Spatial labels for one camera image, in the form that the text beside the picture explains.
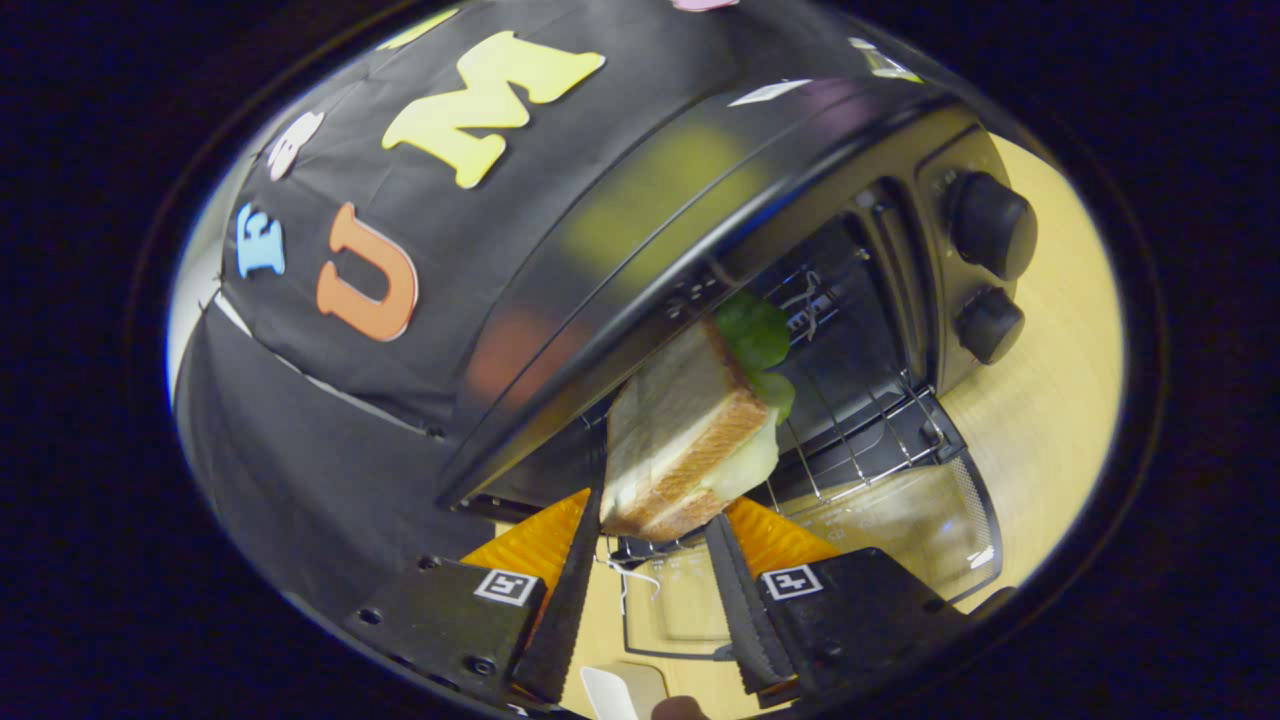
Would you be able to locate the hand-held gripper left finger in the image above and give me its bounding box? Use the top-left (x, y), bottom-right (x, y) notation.
top-left (345, 487), bottom-right (604, 706)

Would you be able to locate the white string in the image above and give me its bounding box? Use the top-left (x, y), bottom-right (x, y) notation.
top-left (597, 555), bottom-right (663, 616)

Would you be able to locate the toasted sandwich with lettuce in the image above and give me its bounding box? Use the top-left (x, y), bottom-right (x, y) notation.
top-left (598, 290), bottom-right (798, 543)

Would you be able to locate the black toaster oven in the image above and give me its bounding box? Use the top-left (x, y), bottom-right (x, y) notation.
top-left (435, 75), bottom-right (1041, 663)

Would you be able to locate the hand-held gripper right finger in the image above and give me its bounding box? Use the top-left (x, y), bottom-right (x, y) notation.
top-left (703, 497), bottom-right (1016, 701)

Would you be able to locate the white plastic tray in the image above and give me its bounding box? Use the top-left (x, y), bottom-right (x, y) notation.
top-left (580, 662), bottom-right (669, 720)

